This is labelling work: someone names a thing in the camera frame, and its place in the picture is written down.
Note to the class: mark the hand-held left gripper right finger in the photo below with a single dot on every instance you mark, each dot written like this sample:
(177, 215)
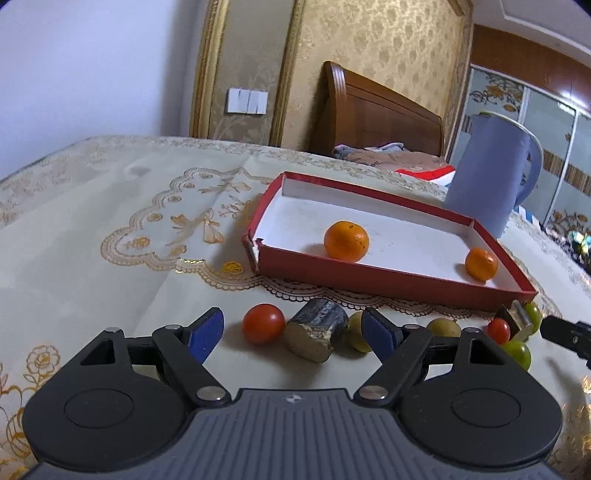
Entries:
(376, 333)

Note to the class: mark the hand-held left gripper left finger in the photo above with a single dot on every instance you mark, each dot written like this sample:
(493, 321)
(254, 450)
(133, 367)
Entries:
(205, 334)

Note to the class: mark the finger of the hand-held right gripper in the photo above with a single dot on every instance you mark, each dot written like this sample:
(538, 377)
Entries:
(568, 338)
(516, 318)

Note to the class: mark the green round fruit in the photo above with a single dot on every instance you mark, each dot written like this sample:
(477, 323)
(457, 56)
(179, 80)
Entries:
(519, 354)
(535, 316)

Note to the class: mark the yellow-green round fruit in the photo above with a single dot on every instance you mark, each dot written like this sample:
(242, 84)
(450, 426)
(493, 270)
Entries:
(356, 334)
(443, 326)

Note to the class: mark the small red cherry tomato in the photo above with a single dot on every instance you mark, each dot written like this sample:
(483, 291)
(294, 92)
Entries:
(498, 331)

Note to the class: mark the sugarcane piece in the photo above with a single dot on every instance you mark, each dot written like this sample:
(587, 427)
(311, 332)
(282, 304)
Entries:
(316, 330)

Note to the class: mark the red cardboard tray box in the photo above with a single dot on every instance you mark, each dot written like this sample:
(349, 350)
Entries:
(406, 240)

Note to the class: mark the small orange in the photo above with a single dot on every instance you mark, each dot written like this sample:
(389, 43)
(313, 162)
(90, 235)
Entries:
(481, 264)

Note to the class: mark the dark patterned cloth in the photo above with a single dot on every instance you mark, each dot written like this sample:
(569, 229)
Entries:
(570, 240)

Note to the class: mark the large orange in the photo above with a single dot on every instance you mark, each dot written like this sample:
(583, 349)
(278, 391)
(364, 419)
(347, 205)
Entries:
(346, 242)

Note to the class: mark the blue plastic pitcher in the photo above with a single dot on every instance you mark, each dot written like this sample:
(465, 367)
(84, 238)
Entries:
(485, 175)

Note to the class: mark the brown striped blanket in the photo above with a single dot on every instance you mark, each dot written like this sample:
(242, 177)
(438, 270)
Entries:
(415, 161)

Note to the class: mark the floral sliding wardrobe door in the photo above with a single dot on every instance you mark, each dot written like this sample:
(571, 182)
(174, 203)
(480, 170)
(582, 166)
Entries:
(554, 138)

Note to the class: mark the grey crumpled cloth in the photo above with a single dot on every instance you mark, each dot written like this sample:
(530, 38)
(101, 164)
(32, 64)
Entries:
(364, 149)

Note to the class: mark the wooden bed headboard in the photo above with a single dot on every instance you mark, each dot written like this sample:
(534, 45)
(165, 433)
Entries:
(374, 115)

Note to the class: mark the white wall light switch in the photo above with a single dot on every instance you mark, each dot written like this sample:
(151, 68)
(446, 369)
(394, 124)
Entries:
(247, 101)

